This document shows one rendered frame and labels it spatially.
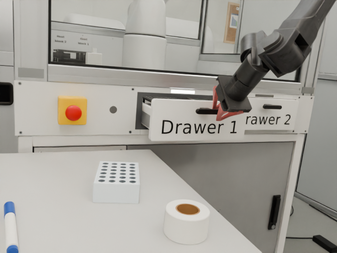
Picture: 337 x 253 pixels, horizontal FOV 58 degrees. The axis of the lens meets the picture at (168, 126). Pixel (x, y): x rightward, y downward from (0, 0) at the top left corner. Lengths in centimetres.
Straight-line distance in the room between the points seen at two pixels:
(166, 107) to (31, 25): 39
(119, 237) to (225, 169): 69
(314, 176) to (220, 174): 169
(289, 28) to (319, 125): 203
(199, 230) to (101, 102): 52
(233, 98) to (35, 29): 52
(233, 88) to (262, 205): 67
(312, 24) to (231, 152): 56
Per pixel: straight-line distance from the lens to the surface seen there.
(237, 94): 73
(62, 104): 82
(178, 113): 80
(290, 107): 118
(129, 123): 91
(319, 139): 267
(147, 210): 56
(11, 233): 49
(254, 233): 133
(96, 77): 87
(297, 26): 68
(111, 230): 50
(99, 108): 88
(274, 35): 67
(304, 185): 280
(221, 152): 108
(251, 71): 68
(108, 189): 57
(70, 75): 86
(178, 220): 47
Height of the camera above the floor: 102
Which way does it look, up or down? 12 degrees down
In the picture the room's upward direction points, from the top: 5 degrees clockwise
